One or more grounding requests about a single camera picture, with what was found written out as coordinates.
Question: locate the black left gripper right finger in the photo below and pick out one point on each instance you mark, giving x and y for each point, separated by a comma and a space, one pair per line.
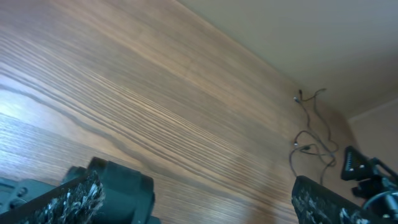
316, 204

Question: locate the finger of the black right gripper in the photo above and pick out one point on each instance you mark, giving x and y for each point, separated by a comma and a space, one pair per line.
356, 166

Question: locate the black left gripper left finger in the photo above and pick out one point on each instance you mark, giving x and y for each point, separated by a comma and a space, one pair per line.
76, 201

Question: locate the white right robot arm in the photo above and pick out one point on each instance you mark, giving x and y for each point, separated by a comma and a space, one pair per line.
377, 183

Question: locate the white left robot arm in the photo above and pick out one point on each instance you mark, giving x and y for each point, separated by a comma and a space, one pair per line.
106, 192

